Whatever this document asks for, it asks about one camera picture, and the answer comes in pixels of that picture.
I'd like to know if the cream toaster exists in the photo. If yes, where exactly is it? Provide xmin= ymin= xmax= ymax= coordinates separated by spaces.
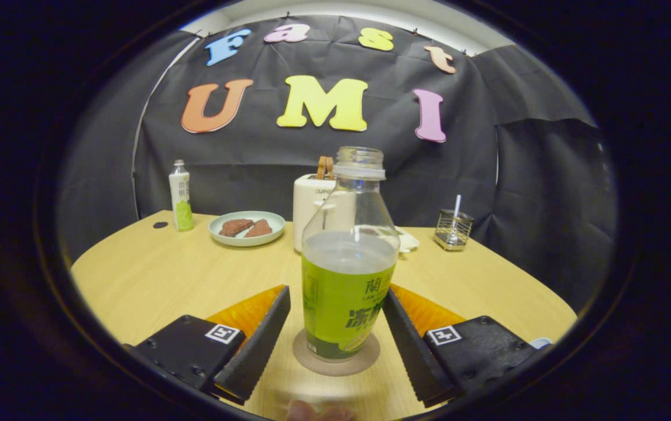
xmin=293 ymin=174 xmax=337 ymax=253

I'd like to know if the pale green plate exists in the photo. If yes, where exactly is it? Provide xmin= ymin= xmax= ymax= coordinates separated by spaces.
xmin=208 ymin=210 xmax=286 ymax=247

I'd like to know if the small white green bottle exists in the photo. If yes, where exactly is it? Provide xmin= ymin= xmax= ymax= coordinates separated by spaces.
xmin=168 ymin=160 xmax=195 ymax=232

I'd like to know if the white divided snack tray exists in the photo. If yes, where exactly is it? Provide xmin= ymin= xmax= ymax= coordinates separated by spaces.
xmin=397 ymin=227 xmax=420 ymax=253

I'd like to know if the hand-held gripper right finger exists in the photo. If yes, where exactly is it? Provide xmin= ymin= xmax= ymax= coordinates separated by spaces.
xmin=382 ymin=284 xmax=549 ymax=409

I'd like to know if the green label juice bottle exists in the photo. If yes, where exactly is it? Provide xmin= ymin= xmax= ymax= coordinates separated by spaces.
xmin=301 ymin=146 xmax=401 ymax=363

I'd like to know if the wire mesh holder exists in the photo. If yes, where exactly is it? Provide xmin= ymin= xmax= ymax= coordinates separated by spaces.
xmin=433 ymin=209 xmax=474 ymax=251

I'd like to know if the round brown coaster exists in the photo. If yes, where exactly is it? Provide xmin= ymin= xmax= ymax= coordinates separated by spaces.
xmin=293 ymin=329 xmax=381 ymax=377

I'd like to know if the wooden table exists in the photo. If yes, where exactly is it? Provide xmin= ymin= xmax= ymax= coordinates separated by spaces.
xmin=71 ymin=210 xmax=579 ymax=421

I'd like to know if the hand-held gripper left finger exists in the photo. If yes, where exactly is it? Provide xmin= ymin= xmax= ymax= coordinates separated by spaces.
xmin=130 ymin=285 xmax=292 ymax=405

